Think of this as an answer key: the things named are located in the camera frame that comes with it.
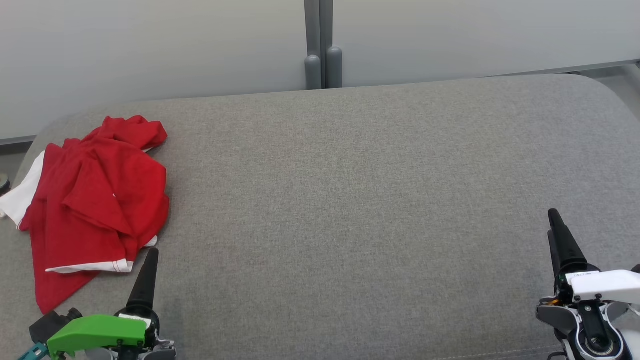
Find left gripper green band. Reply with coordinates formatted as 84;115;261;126
46;247;161;359

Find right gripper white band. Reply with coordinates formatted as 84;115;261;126
547;208;640;304

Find red shorts with white trim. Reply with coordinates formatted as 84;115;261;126
30;145;171;316

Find grey fabric sofa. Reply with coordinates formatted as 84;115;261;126
0;74;640;360

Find teal left camera connector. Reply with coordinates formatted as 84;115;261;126
17;341;51;360

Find grey partition post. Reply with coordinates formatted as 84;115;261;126
320;0;344;89
304;0;323;91

